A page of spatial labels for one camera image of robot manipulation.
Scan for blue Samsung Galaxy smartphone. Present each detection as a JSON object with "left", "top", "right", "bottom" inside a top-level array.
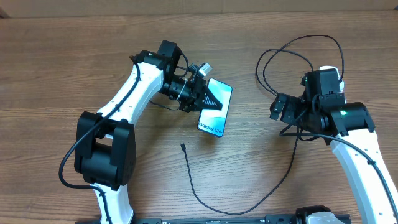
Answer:
[{"left": 197, "top": 78, "right": 233, "bottom": 137}]

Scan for black USB charging cable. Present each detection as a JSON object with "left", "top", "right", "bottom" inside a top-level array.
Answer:
[{"left": 180, "top": 34, "right": 345, "bottom": 216}]

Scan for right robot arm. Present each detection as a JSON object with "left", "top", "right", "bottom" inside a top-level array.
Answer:
[{"left": 270, "top": 66, "right": 397, "bottom": 223}]

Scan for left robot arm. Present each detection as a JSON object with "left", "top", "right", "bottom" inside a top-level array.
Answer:
[{"left": 73, "top": 40, "right": 231, "bottom": 223}]

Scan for white power strip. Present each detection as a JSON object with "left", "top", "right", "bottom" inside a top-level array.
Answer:
[{"left": 319, "top": 65, "right": 345, "bottom": 92}]

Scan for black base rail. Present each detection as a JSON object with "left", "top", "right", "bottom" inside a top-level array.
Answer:
[{"left": 74, "top": 212, "right": 352, "bottom": 224}]

